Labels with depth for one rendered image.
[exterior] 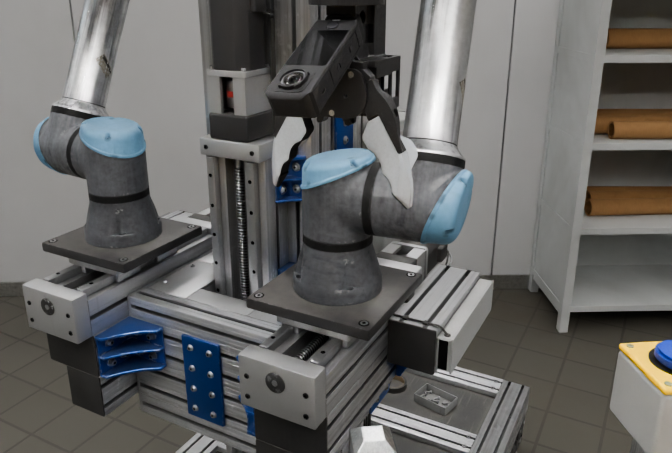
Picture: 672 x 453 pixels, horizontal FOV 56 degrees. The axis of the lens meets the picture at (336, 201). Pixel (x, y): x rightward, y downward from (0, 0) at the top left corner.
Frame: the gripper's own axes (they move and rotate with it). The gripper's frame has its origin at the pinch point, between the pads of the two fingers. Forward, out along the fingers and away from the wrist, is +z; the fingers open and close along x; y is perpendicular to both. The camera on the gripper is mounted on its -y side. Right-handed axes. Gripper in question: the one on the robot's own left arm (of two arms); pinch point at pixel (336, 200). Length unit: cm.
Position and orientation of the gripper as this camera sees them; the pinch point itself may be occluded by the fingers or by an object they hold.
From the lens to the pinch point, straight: 63.1
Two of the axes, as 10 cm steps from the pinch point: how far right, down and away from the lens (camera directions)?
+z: 0.0, 9.5, 3.2
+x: -8.8, -1.5, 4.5
